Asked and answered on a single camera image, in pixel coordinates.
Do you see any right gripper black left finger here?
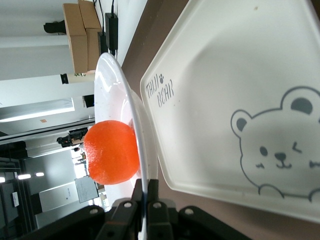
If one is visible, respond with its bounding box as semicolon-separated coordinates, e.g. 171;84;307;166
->
96;179;143;240

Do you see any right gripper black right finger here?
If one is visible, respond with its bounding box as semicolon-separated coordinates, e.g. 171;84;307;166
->
146;179;173;240

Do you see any large cardboard box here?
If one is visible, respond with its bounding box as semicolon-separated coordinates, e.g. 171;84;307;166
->
62;2;88;73

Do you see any white round plate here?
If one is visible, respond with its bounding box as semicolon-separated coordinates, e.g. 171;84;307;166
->
93;51;161;240

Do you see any black power adapter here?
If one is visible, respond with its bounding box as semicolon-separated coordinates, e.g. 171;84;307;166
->
97;31;108;55
104;12;119;51

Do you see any cream tray with bear print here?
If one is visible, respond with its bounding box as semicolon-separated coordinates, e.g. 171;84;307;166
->
139;0;320;225

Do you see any orange fruit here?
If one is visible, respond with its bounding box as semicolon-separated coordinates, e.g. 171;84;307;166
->
83;119;140;185

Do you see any white tube with black cap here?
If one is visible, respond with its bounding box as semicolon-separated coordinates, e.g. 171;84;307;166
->
59;72;96;85

